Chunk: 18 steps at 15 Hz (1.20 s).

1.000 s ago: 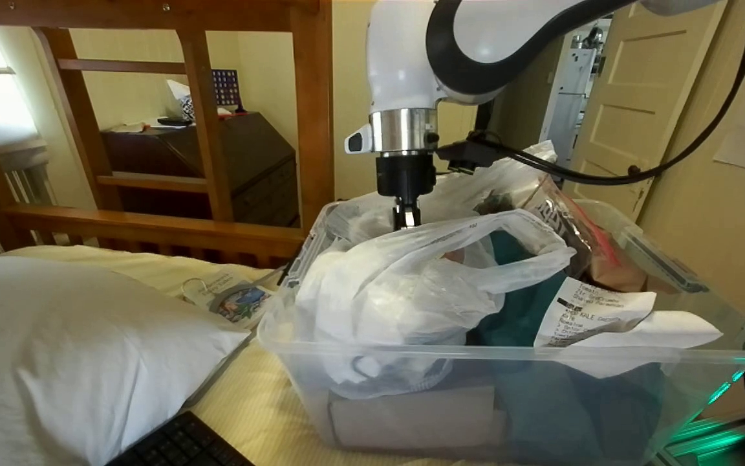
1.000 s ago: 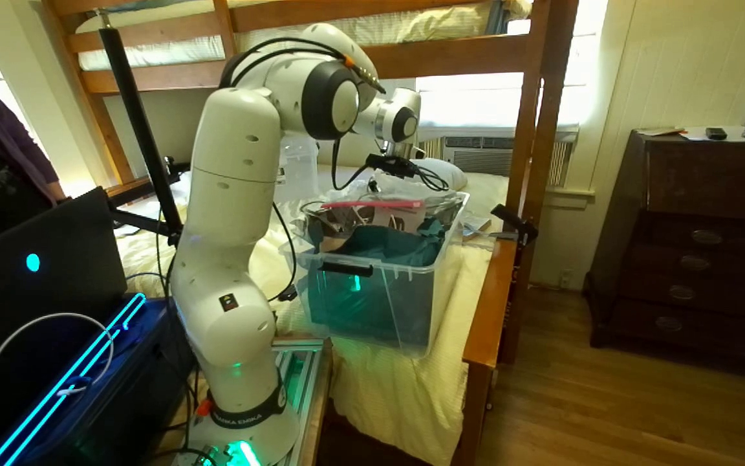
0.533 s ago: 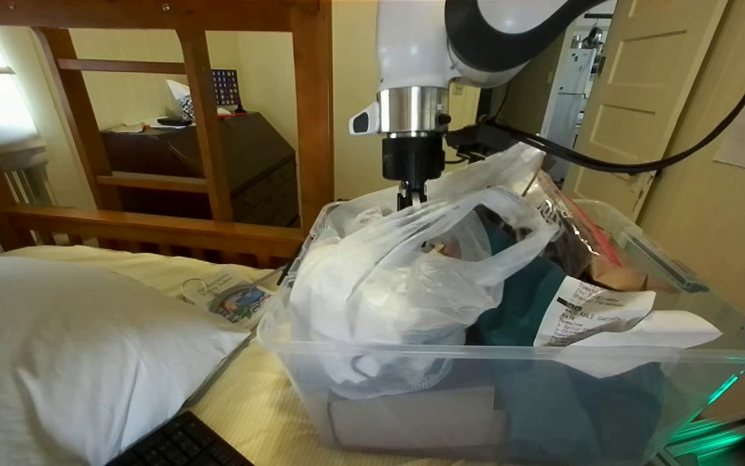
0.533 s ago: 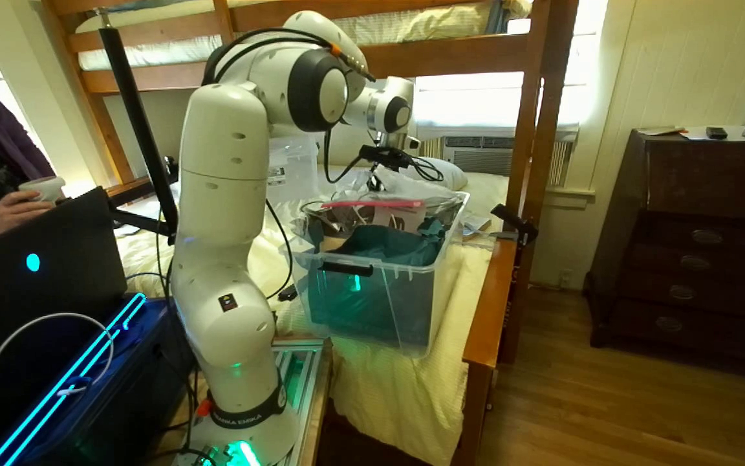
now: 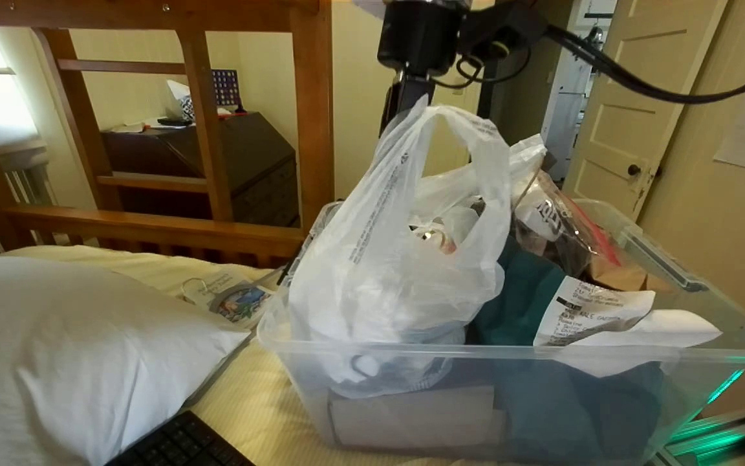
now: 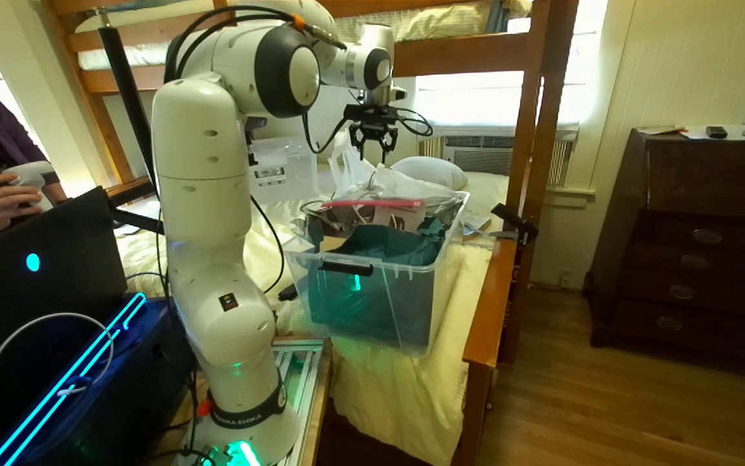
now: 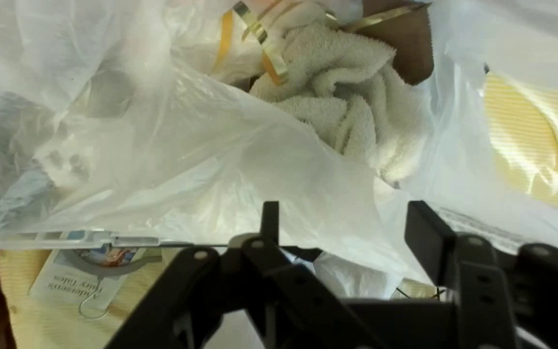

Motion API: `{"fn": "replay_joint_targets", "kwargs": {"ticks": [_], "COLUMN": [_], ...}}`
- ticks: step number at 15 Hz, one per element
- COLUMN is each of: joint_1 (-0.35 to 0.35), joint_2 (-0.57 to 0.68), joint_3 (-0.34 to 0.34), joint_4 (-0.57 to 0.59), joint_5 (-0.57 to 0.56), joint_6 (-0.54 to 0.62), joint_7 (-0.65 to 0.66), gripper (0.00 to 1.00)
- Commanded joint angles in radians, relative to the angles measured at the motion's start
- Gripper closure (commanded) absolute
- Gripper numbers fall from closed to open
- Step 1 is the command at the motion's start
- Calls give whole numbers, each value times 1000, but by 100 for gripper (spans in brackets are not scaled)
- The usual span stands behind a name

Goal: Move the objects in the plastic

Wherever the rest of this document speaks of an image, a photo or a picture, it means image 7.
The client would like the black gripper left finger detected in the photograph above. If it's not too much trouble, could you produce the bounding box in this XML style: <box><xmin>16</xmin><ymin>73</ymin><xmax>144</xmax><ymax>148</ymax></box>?
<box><xmin>105</xmin><ymin>199</ymin><xmax>384</xmax><ymax>349</ymax></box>

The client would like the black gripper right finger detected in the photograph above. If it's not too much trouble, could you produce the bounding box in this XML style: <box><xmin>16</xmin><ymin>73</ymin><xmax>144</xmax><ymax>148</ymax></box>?
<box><xmin>406</xmin><ymin>197</ymin><xmax>558</xmax><ymax>349</ymax></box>

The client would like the white plastic shopping bag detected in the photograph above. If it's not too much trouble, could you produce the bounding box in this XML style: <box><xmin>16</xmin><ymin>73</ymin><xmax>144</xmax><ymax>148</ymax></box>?
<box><xmin>0</xmin><ymin>0</ymin><xmax>558</xmax><ymax>282</ymax></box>

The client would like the colourful printed leaflet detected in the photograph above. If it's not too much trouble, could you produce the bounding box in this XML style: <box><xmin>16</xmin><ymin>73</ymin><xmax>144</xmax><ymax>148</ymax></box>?
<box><xmin>28</xmin><ymin>245</ymin><xmax>167</xmax><ymax>319</ymax></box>

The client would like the cream terry towel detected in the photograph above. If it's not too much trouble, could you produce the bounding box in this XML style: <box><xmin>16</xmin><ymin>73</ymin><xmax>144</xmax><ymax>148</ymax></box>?
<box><xmin>249</xmin><ymin>0</ymin><xmax>438</xmax><ymax>183</ymax></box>

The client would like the grey cloth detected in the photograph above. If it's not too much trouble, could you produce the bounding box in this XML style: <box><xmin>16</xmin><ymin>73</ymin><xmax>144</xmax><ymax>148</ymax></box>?
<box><xmin>0</xmin><ymin>86</ymin><xmax>63</xmax><ymax>222</ymax></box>

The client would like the brown cardboard piece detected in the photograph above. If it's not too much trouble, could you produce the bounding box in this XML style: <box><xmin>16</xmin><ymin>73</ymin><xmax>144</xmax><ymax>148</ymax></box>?
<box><xmin>361</xmin><ymin>0</ymin><xmax>438</xmax><ymax>86</ymax></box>

